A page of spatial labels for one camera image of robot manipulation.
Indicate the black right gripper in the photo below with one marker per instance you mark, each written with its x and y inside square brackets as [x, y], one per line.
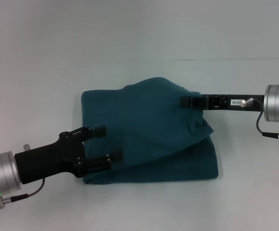
[257, 106]

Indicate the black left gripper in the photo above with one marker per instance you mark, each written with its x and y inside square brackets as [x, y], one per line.
[48, 161]

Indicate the blue shirt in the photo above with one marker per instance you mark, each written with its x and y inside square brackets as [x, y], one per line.
[154, 134]

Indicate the silver cylindrical connector stub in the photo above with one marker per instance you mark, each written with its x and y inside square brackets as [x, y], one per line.
[27, 148]

